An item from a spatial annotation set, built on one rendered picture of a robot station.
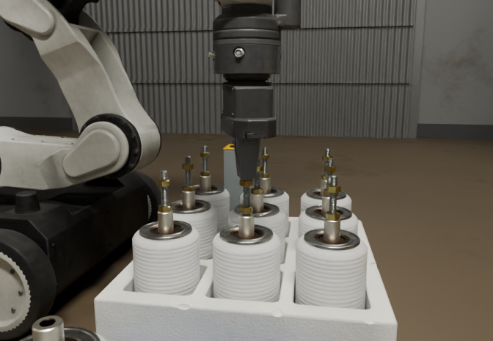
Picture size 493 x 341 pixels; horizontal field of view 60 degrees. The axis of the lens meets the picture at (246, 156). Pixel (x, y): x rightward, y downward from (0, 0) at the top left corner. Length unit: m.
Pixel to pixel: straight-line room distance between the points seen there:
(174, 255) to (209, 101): 3.28
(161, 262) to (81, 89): 0.51
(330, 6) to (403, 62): 0.75
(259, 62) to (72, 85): 0.56
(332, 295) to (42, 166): 0.71
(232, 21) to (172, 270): 0.34
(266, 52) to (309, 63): 3.16
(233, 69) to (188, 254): 0.26
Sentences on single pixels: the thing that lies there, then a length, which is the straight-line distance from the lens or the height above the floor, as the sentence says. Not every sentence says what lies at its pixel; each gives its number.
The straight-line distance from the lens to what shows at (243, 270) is 0.58.
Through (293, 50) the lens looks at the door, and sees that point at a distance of 3.71.
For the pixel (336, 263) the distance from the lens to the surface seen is 0.57.
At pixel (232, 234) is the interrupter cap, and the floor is 0.25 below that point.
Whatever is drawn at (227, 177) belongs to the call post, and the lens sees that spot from 0.98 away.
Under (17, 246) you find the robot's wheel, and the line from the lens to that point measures 0.85.
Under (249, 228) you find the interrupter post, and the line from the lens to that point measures 0.60.
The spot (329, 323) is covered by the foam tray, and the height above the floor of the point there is 0.17.
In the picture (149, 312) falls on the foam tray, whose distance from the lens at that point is 0.61.
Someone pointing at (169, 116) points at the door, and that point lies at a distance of 3.96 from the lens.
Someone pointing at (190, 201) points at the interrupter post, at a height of 0.26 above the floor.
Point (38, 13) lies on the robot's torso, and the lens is 1.01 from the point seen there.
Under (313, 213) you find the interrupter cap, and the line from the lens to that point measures 0.70.
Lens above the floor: 0.46
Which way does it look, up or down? 10 degrees down
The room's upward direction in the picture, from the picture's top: straight up
